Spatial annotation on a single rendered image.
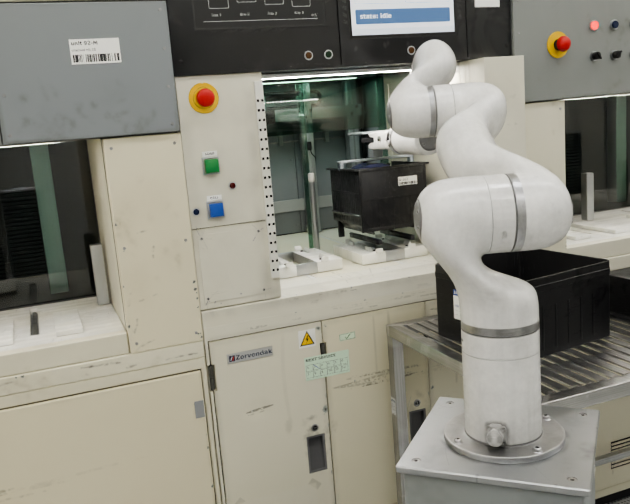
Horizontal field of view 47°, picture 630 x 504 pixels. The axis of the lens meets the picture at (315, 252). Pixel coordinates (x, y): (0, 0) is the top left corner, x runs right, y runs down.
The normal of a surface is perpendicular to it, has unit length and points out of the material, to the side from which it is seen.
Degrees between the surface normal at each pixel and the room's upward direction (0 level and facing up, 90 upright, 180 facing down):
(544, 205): 73
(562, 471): 0
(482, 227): 97
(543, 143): 90
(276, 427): 90
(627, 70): 90
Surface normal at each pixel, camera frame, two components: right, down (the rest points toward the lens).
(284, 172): 0.36, 0.14
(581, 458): -0.08, -0.98
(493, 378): -0.44, 0.20
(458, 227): 0.01, 0.17
